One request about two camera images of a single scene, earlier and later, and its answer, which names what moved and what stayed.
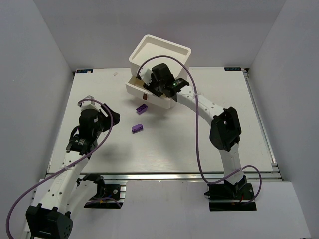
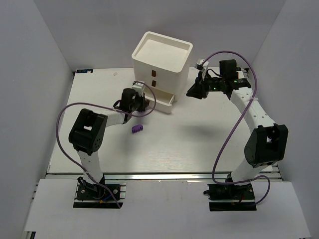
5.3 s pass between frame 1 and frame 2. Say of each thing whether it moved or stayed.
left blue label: stayed
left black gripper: moved
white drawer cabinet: moved
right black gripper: moved
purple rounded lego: stayed
